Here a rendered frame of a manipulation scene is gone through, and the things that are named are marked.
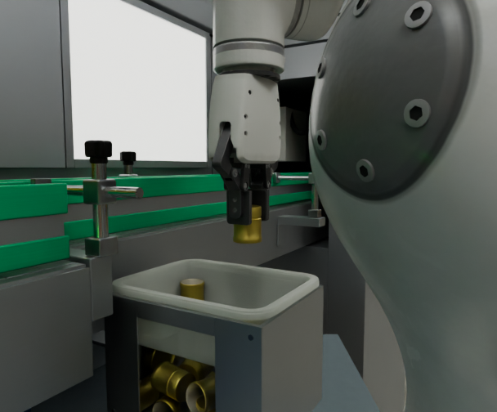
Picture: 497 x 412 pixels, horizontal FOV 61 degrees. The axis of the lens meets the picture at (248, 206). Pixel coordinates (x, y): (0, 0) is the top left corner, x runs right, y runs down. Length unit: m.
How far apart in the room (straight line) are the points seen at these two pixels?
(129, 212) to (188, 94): 0.46
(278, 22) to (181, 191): 0.37
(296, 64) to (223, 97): 0.83
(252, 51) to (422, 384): 0.38
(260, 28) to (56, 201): 0.28
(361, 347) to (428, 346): 1.13
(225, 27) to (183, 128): 0.55
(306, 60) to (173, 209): 0.70
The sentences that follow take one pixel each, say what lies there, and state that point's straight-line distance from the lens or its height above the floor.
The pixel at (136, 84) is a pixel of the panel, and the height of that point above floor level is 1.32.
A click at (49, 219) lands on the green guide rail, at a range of 0.47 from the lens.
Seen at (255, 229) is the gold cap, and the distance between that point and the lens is 0.51.
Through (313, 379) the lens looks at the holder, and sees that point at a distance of 0.58.
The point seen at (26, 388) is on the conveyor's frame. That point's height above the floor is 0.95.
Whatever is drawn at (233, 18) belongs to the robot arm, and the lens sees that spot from 0.50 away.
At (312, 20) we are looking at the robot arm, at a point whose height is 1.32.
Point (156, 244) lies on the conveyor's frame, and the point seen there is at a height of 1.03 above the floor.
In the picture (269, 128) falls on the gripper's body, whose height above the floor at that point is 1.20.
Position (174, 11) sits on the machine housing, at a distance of 1.08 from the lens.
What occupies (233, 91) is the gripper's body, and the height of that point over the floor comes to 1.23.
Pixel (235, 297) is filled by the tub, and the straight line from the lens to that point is 0.62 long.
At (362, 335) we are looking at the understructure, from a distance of 1.28.
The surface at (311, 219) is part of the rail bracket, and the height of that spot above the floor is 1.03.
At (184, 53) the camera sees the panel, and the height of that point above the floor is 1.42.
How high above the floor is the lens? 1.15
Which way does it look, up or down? 5 degrees down
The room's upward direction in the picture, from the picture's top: straight up
